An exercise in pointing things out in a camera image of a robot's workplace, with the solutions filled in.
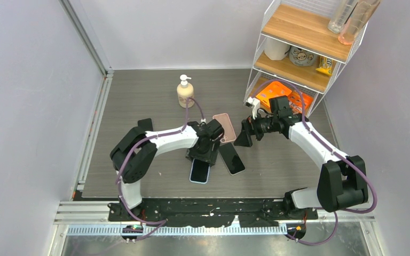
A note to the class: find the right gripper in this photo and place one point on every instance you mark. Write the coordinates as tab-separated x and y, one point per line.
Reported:
245	138

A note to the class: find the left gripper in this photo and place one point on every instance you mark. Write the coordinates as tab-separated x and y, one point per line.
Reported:
210	157

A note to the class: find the pink phone case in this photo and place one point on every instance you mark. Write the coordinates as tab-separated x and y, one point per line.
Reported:
229	132

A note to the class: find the black smartphone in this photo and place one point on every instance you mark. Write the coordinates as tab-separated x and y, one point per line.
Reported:
231	159

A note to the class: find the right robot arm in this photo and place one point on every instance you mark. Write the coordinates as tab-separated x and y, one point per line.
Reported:
342	181

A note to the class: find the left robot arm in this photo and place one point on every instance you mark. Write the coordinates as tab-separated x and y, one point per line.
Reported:
133	155

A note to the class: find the dark phone on table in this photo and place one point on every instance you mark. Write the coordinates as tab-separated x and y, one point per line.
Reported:
146	124

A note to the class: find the yellow cardboard box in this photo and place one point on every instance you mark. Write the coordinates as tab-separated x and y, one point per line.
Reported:
272	90

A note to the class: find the cream lotion pump bottle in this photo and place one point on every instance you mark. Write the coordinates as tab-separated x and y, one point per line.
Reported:
184	90

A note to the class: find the orange cardboard box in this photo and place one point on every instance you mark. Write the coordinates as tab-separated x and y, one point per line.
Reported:
299	104

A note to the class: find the white paper roll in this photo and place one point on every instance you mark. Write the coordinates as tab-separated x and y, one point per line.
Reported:
276	50

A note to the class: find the cartoon printed tin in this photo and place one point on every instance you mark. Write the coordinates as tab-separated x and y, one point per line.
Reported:
301	57

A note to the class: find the yellow snack packet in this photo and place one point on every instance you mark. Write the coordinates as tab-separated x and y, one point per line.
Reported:
325	66

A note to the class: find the clear plastic bottle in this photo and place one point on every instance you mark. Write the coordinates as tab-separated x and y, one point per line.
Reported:
341	15

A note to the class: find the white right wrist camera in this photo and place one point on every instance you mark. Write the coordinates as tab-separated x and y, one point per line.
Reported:
254	104

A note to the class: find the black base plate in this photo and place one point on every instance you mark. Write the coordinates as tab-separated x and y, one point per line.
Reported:
210	212

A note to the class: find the white wire shelf rack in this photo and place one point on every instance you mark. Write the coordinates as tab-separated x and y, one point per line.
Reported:
295	45

